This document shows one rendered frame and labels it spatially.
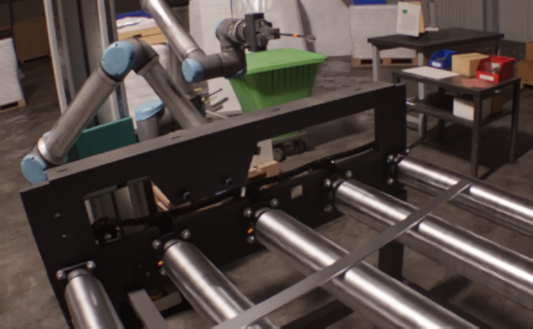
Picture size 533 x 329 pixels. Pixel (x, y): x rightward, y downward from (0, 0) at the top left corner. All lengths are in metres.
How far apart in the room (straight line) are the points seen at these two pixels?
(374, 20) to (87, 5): 6.24
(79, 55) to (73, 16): 0.19
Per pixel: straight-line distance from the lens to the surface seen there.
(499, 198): 1.47
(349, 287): 1.08
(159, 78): 1.77
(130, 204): 2.51
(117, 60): 1.63
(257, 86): 3.81
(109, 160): 1.21
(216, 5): 4.95
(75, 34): 2.26
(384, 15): 7.96
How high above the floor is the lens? 1.55
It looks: 21 degrees down
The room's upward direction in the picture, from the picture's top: 5 degrees counter-clockwise
